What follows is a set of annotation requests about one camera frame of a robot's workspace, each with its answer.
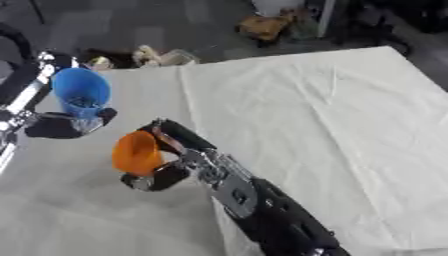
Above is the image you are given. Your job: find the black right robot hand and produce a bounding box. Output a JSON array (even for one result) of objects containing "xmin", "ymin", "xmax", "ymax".
[{"xmin": 119, "ymin": 117, "xmax": 219, "ymax": 193}]

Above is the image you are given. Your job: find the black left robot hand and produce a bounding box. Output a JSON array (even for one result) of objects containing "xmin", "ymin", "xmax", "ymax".
[{"xmin": 22, "ymin": 49, "xmax": 119, "ymax": 140}]

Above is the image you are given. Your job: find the orange plastic cup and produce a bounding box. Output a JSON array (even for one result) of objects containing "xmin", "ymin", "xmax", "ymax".
[{"xmin": 110, "ymin": 130, "xmax": 168, "ymax": 177}]

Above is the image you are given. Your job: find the blue plastic cup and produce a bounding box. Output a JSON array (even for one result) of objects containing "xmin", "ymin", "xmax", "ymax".
[{"xmin": 50, "ymin": 67, "xmax": 114, "ymax": 120}]

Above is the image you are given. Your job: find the pile of small objects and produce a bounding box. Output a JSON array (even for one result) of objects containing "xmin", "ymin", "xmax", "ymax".
[{"xmin": 80, "ymin": 44, "xmax": 202, "ymax": 70}]

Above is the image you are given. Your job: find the brown bag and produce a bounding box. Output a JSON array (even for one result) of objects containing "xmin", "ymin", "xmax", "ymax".
[{"xmin": 234, "ymin": 9, "xmax": 305, "ymax": 43}]

